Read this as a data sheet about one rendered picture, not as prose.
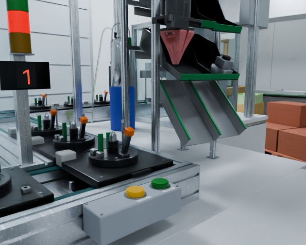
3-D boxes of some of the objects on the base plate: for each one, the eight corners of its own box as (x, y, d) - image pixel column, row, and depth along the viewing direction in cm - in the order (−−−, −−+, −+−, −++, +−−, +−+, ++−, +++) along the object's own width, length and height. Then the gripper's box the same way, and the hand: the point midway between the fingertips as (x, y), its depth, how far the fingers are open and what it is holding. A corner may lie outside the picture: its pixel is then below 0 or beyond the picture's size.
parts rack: (219, 157, 119) (228, -49, 106) (155, 178, 96) (155, -84, 82) (182, 148, 135) (186, -33, 121) (119, 164, 111) (114, -60, 98)
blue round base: (140, 129, 180) (139, 86, 175) (119, 132, 170) (118, 87, 165) (125, 126, 192) (125, 85, 187) (106, 129, 181) (104, 86, 177)
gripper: (173, -16, 57) (170, 63, 60) (205, -6, 63) (201, 65, 66) (150, -9, 62) (149, 63, 65) (182, -1, 68) (179, 64, 71)
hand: (175, 60), depth 65 cm, fingers closed
